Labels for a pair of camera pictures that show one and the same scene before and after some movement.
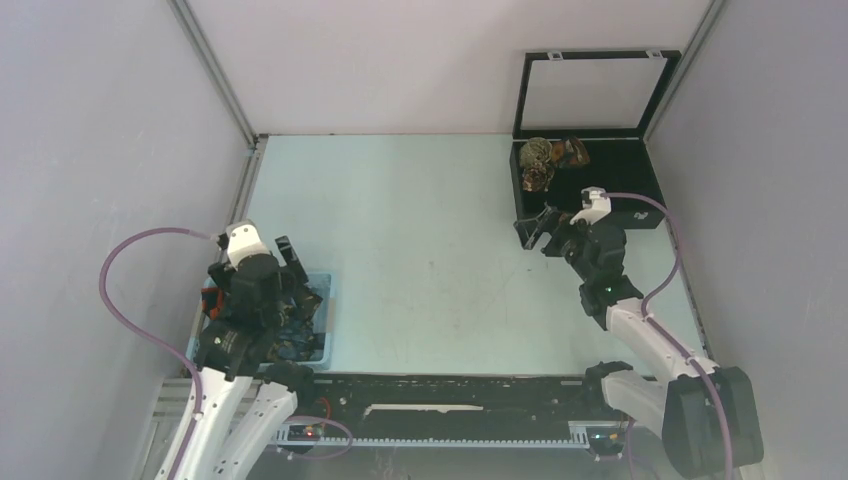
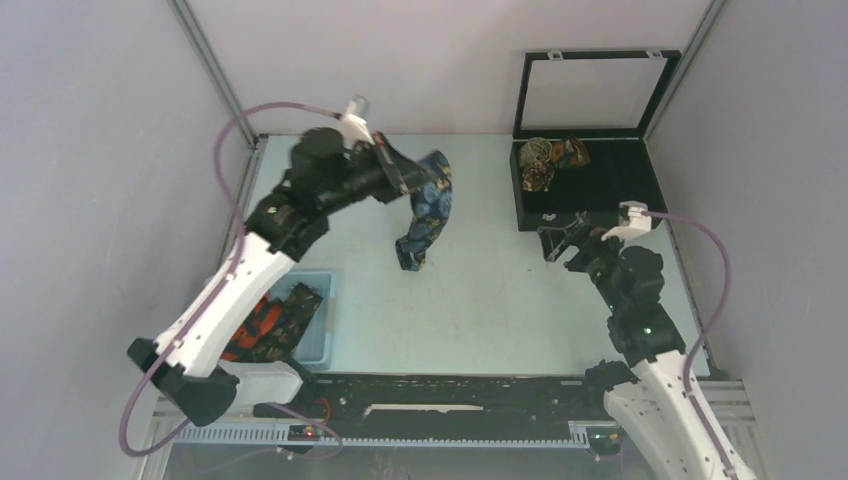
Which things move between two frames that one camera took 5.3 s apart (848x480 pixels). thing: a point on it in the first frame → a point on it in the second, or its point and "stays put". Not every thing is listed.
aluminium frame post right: (713, 13) stays put
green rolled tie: (535, 152) stays put
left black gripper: (292, 274) → (400, 173)
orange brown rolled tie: (569, 152) stays put
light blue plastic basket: (324, 284) stays put
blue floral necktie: (296, 338) → (430, 208)
